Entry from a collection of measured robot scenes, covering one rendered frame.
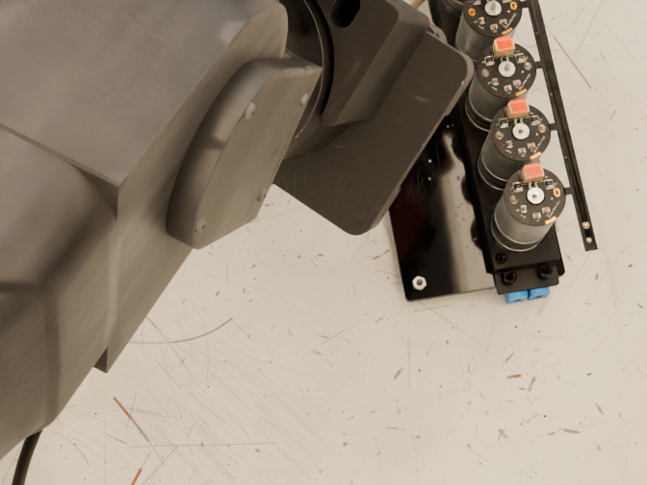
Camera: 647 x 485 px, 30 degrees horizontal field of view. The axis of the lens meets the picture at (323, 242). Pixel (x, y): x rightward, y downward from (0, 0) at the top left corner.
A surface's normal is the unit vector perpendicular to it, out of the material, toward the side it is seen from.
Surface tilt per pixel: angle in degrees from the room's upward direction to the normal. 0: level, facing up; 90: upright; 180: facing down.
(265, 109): 90
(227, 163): 90
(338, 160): 27
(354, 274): 0
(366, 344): 0
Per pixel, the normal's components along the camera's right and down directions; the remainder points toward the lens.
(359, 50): -0.25, 0.14
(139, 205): 0.89, 0.44
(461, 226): 0.00, -0.25
